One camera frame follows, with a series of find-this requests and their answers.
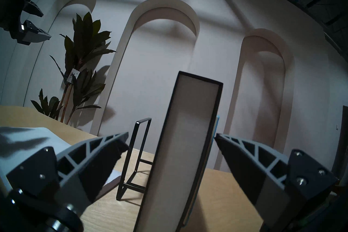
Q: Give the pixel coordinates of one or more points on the thick black hardcover book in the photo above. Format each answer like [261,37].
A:
[185,139]

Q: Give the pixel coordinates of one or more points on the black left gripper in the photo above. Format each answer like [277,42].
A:
[13,3]

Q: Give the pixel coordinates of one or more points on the white plant tag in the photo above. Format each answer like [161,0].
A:
[73,75]

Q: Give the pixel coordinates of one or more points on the dark door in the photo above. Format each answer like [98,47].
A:
[343,141]

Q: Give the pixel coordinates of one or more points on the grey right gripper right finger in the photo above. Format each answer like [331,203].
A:
[255,169]

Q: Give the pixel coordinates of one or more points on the blue cloth-covered book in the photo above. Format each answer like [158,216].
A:
[217,122]

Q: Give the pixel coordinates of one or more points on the tall green potted plant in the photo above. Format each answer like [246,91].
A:
[84,33]

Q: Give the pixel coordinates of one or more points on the large white paperback book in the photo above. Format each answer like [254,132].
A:
[51,136]

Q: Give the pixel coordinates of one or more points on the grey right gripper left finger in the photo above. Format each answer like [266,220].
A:
[78,166]

